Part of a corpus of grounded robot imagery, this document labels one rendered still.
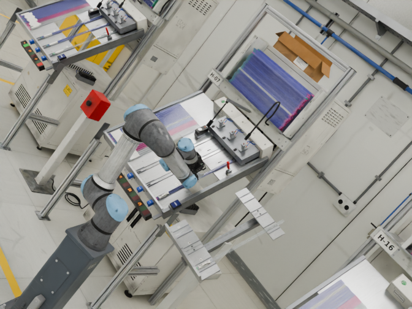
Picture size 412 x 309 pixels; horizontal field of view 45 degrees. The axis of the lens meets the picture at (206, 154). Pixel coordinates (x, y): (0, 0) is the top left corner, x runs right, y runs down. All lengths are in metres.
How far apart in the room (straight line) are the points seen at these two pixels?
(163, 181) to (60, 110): 1.39
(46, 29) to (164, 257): 1.91
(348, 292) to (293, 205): 1.98
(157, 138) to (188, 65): 3.33
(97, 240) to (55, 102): 1.86
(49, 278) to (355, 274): 1.46
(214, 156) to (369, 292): 1.10
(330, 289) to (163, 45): 2.30
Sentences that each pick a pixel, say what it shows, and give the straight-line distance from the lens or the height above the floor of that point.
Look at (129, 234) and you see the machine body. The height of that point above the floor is 0.28.
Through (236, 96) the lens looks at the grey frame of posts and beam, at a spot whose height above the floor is 1.35.
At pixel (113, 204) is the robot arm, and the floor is 0.77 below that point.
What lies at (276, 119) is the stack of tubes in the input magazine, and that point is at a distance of 2.87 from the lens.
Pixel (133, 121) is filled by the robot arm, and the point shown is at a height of 1.12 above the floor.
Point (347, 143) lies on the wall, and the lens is 4.31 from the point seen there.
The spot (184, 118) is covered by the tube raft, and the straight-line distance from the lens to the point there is 3.07.
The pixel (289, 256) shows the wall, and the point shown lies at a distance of 4.39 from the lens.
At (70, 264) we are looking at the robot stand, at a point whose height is 0.44.
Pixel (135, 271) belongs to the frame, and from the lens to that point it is 2.85.
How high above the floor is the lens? 1.73
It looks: 14 degrees down
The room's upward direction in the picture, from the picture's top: 39 degrees clockwise
